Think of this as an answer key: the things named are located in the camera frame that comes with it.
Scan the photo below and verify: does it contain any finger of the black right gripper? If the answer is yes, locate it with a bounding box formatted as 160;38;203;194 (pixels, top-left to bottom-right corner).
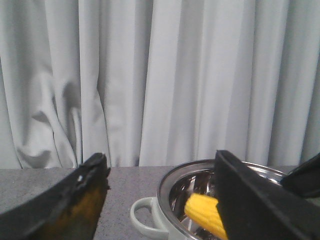
280;153;320;198

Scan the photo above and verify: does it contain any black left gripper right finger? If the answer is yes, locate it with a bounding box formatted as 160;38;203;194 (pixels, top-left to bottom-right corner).
215;150;320;240

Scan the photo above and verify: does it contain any white curtain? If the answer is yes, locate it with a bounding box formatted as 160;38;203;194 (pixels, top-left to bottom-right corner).
0;0;320;169

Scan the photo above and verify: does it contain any sage green electric pot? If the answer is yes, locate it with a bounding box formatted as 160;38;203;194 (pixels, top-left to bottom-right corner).
130;159;297;240

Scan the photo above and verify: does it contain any yellow corn cob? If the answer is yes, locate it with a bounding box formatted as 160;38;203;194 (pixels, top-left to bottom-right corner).
184;193;228;240

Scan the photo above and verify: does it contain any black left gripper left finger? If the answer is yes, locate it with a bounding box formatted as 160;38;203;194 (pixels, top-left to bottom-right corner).
0;153;111;240

